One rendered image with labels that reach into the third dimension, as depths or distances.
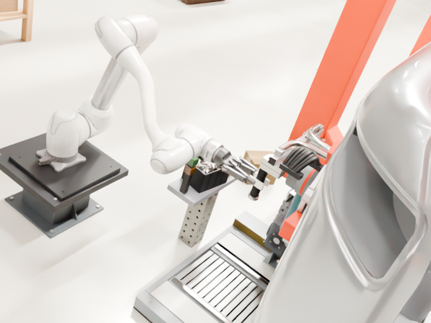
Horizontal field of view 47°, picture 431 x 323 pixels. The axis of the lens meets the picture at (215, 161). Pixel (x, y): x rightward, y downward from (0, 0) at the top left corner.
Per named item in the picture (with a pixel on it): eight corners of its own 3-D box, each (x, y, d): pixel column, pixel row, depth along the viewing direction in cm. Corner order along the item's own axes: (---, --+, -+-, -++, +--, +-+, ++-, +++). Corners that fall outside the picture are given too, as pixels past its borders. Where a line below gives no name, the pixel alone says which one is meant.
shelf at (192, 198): (192, 207, 234) (194, 203, 232) (166, 189, 240) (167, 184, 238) (241, 177, 266) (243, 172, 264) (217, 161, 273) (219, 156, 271)
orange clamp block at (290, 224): (306, 236, 175) (295, 247, 168) (288, 223, 178) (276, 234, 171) (314, 221, 171) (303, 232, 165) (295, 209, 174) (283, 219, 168)
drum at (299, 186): (324, 219, 193) (338, 191, 185) (279, 190, 201) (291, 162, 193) (338, 205, 203) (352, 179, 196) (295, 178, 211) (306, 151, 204)
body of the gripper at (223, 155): (222, 159, 205) (239, 170, 202) (210, 165, 199) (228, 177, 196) (226, 144, 201) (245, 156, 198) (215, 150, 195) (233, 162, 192)
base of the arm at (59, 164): (28, 156, 247) (28, 147, 244) (65, 142, 263) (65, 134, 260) (50, 175, 240) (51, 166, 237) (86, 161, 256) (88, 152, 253)
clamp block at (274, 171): (278, 179, 184) (283, 168, 181) (258, 167, 187) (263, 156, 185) (284, 175, 188) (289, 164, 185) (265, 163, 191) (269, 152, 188)
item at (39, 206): (-15, 198, 261) (-14, 152, 244) (61, 166, 299) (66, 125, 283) (48, 252, 243) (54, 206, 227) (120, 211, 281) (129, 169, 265)
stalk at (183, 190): (183, 195, 235) (194, 161, 224) (178, 191, 236) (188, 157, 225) (187, 193, 237) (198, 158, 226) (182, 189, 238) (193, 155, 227)
